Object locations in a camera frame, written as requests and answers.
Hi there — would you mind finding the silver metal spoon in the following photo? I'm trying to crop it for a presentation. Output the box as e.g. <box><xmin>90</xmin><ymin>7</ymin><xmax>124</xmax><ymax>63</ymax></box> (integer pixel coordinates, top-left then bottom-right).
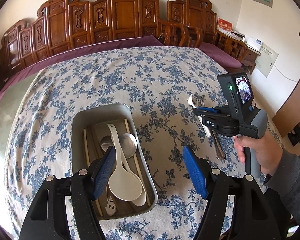
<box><xmin>99</xmin><ymin>132</ymin><xmax>138</xmax><ymax>160</ymax></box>

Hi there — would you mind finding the white wall panel box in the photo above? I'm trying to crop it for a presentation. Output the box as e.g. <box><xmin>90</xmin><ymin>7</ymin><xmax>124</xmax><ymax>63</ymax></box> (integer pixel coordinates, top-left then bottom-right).
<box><xmin>256</xmin><ymin>43</ymin><xmax>279</xmax><ymax>77</ymax></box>

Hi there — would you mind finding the grey rectangular utensil tray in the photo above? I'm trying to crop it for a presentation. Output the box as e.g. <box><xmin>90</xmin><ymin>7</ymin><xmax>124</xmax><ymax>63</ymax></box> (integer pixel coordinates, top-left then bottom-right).
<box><xmin>71</xmin><ymin>103</ymin><xmax>158</xmax><ymax>220</ymax></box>

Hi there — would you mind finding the small white panda spoon rest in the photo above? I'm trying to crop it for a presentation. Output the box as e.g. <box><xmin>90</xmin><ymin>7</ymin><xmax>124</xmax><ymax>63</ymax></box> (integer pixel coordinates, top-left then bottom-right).
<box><xmin>105</xmin><ymin>197</ymin><xmax>116</xmax><ymax>216</ymax></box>

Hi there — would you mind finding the purple sofa cushion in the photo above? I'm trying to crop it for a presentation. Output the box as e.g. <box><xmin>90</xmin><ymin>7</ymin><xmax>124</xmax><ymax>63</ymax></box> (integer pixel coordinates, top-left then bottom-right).
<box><xmin>0</xmin><ymin>36</ymin><xmax>162</xmax><ymax>101</ymax></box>

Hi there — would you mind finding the carved wooden armchair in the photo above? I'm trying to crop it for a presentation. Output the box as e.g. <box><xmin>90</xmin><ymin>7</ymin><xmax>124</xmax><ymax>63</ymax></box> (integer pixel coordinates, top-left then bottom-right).
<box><xmin>167</xmin><ymin>0</ymin><xmax>248</xmax><ymax>70</ymax></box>

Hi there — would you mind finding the light bamboo chopstick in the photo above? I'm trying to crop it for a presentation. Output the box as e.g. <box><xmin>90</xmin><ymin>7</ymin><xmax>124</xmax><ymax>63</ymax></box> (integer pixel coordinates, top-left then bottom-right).
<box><xmin>124</xmin><ymin>119</ymin><xmax>151</xmax><ymax>206</ymax></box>
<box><xmin>83</xmin><ymin>129</ymin><xmax>103</xmax><ymax>217</ymax></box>

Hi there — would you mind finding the silver metal fork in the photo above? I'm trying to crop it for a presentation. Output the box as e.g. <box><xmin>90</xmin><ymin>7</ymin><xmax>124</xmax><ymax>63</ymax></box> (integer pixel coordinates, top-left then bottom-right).
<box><xmin>197</xmin><ymin>98</ymin><xmax>225</xmax><ymax>160</ymax></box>

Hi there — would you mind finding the red greeting card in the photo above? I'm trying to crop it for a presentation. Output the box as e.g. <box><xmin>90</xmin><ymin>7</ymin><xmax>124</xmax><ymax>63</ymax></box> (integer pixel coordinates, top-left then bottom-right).
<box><xmin>217</xmin><ymin>17</ymin><xmax>233</xmax><ymax>35</ymax></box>

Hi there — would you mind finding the purple armchair cushion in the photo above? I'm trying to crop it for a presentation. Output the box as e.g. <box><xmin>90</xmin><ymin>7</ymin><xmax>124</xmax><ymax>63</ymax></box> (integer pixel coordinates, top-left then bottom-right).
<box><xmin>199</xmin><ymin>42</ymin><xmax>242</xmax><ymax>68</ymax></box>

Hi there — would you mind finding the large white ceramic spoon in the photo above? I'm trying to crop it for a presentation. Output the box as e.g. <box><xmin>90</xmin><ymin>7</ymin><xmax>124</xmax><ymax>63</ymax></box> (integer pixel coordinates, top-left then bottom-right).
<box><xmin>107</xmin><ymin>123</ymin><xmax>143</xmax><ymax>202</ymax></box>

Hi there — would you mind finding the blue floral tablecloth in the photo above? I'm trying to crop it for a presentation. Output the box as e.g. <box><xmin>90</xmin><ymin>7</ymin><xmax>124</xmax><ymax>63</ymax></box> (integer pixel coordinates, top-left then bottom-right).
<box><xmin>5</xmin><ymin>45</ymin><xmax>286</xmax><ymax>240</ymax></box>

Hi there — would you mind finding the grey sleeved right forearm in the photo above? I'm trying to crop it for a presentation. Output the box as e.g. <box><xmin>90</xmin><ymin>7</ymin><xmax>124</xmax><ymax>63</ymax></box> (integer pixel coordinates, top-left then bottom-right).
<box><xmin>264</xmin><ymin>150</ymin><xmax>300</xmax><ymax>224</ymax></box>

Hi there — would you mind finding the person's right hand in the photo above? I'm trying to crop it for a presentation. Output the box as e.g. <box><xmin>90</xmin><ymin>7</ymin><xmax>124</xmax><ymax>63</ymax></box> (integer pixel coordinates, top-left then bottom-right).
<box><xmin>234</xmin><ymin>130</ymin><xmax>283</xmax><ymax>176</ymax></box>

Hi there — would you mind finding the wooden side table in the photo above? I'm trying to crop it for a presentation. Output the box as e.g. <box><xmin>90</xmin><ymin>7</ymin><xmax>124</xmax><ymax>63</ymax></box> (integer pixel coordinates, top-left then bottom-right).
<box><xmin>242</xmin><ymin>47</ymin><xmax>261</xmax><ymax>74</ymax></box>

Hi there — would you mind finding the carved wooden long sofa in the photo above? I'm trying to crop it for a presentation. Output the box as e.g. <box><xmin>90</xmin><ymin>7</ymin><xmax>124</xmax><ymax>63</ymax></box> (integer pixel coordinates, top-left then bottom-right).
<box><xmin>0</xmin><ymin>0</ymin><xmax>191</xmax><ymax>81</ymax></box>

